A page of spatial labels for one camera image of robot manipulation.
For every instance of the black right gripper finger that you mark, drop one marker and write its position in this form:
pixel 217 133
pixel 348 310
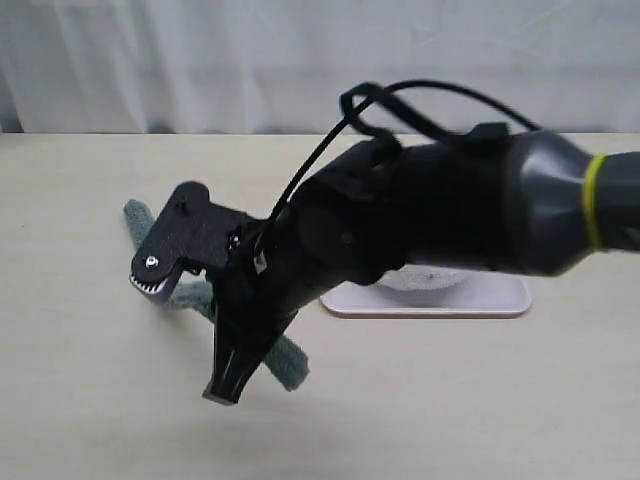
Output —
pixel 232 369

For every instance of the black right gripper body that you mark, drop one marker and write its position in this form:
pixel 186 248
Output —
pixel 258 292

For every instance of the green fuzzy scarf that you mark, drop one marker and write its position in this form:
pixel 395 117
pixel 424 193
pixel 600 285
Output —
pixel 286 361

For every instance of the white plush snowman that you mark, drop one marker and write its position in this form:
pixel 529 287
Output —
pixel 419 279

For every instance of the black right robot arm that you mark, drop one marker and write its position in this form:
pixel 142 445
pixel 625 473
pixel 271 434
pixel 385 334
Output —
pixel 532 204

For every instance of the white square tray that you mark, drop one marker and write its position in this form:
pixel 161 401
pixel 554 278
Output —
pixel 478 296

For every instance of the white backdrop curtain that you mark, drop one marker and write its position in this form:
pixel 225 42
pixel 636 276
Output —
pixel 280 66

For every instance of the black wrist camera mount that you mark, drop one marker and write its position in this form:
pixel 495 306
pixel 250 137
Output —
pixel 191 234

